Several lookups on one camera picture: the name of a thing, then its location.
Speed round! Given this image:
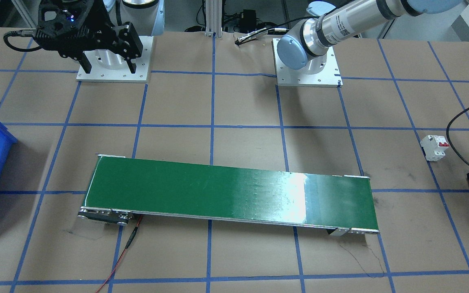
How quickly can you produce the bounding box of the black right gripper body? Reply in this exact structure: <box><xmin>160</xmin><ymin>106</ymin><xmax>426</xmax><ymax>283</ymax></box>
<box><xmin>33</xmin><ymin>0</ymin><xmax>143</xmax><ymax>61</ymax></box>

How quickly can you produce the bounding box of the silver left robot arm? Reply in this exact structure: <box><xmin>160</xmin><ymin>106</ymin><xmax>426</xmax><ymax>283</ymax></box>
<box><xmin>272</xmin><ymin>0</ymin><xmax>459</xmax><ymax>87</ymax></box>

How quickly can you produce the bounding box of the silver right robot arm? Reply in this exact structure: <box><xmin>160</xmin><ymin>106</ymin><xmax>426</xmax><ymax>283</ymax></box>
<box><xmin>33</xmin><ymin>0</ymin><xmax>164</xmax><ymax>81</ymax></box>

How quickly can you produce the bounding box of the white red circuit breaker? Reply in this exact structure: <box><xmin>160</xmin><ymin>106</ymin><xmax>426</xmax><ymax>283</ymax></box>
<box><xmin>419</xmin><ymin>135</ymin><xmax>450</xmax><ymax>162</ymax></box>

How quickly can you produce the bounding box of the green conveyor belt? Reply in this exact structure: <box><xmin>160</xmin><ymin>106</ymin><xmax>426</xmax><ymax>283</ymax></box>
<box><xmin>78</xmin><ymin>155</ymin><xmax>379</xmax><ymax>236</ymax></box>

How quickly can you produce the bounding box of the black power adapter box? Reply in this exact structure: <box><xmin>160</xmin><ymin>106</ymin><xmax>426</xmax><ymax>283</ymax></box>
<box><xmin>233</xmin><ymin>9</ymin><xmax>258</xmax><ymax>33</ymax></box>

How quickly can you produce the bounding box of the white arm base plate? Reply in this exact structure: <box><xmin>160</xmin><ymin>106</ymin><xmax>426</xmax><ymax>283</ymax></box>
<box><xmin>76</xmin><ymin>36</ymin><xmax>154</xmax><ymax>83</ymax></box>
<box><xmin>272</xmin><ymin>38</ymin><xmax>343</xmax><ymax>87</ymax></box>

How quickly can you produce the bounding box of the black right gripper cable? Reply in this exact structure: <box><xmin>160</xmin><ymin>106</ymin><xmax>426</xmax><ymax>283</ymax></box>
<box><xmin>3</xmin><ymin>29</ymin><xmax>42</xmax><ymax>52</ymax></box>

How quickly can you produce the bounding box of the aluminium frame post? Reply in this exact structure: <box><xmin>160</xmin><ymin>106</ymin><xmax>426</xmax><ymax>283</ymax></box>
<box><xmin>205</xmin><ymin>0</ymin><xmax>223</xmax><ymax>38</ymax></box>

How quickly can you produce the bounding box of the red conveyor power wire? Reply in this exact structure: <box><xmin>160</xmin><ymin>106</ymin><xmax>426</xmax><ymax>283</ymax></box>
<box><xmin>95</xmin><ymin>214</ymin><xmax>145</xmax><ymax>293</ymax></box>

